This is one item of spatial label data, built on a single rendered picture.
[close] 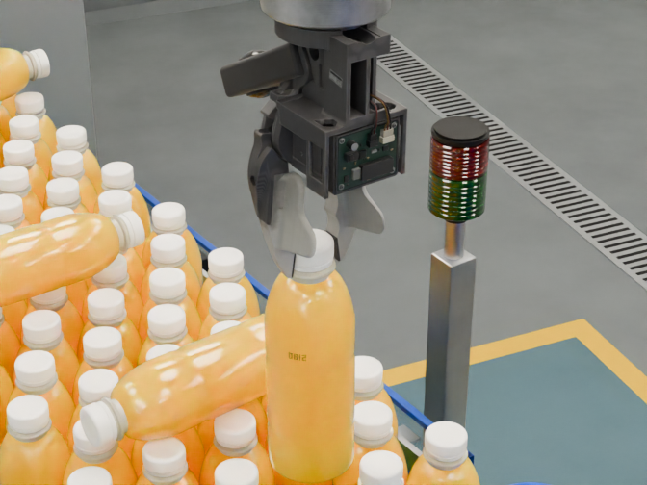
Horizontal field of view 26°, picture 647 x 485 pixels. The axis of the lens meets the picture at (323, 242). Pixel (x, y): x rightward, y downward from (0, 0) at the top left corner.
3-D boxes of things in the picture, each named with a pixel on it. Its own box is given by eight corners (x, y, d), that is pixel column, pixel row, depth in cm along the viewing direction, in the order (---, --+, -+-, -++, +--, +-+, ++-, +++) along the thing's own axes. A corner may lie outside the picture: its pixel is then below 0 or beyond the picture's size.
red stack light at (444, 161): (454, 187, 149) (455, 154, 147) (417, 165, 154) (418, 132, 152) (500, 171, 152) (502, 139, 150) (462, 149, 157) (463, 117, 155)
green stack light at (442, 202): (452, 227, 152) (454, 188, 149) (415, 204, 156) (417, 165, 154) (497, 211, 155) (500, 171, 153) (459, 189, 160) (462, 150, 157)
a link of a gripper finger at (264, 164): (251, 227, 103) (268, 114, 99) (240, 218, 104) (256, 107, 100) (304, 219, 105) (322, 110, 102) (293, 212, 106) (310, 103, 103)
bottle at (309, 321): (283, 421, 122) (278, 237, 113) (361, 434, 120) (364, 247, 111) (258, 472, 116) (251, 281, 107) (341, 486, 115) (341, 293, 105)
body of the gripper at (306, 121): (321, 209, 97) (322, 47, 91) (254, 163, 103) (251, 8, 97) (408, 181, 101) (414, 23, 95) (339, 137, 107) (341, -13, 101)
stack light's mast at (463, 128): (450, 274, 155) (456, 145, 147) (414, 251, 159) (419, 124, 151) (493, 258, 158) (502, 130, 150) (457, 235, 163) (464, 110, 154)
